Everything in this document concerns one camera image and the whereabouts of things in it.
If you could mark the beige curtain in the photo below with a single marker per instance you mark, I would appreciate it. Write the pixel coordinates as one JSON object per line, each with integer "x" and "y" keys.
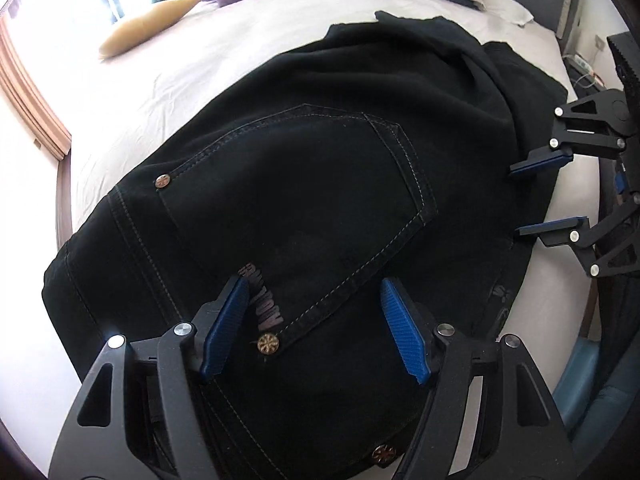
{"x": 25, "y": 85}

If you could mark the yellow pillow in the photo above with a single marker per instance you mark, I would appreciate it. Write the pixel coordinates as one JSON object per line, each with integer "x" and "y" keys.
{"x": 145, "y": 25}

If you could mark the black denim pants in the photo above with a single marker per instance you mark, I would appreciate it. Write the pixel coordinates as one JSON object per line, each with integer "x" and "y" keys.
{"x": 325, "y": 160}

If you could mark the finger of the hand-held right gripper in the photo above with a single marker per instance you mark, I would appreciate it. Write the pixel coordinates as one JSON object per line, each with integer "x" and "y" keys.
{"x": 542, "y": 162}
{"x": 550, "y": 227}

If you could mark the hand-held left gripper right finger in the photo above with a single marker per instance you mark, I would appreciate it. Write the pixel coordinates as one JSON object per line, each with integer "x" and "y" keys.
{"x": 402, "y": 330}

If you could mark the bed with white sheet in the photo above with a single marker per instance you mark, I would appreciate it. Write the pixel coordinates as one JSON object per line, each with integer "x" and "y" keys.
{"x": 225, "y": 50}

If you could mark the white power strip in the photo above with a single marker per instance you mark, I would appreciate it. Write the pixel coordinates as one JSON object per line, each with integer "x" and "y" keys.
{"x": 580, "y": 63}

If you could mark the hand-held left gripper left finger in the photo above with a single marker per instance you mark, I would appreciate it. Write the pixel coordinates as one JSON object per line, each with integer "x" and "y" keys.
{"x": 225, "y": 330}

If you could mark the white cloth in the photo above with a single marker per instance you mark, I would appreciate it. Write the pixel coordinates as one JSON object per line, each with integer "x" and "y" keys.
{"x": 507, "y": 10}

